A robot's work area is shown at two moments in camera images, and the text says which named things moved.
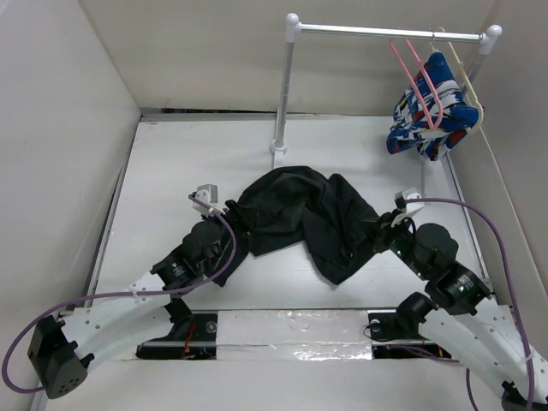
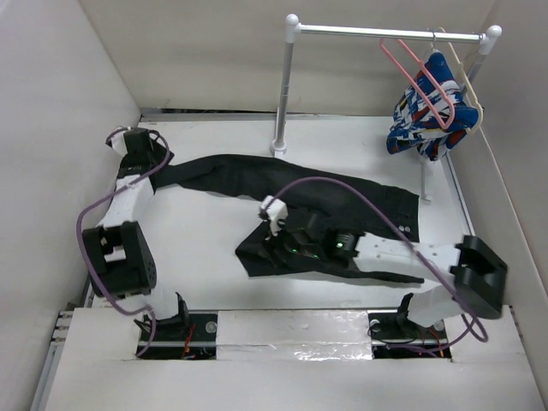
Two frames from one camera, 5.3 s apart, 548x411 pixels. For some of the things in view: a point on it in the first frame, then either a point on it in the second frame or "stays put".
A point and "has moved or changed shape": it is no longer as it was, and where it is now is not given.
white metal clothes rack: x=294 y=28 stays put
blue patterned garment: x=431 y=112 stays put
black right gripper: x=384 y=228 to x=272 y=243
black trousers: x=306 y=205 has moved or changed shape
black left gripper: x=238 y=219 to x=159 y=151
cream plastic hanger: x=469 y=84 stays put
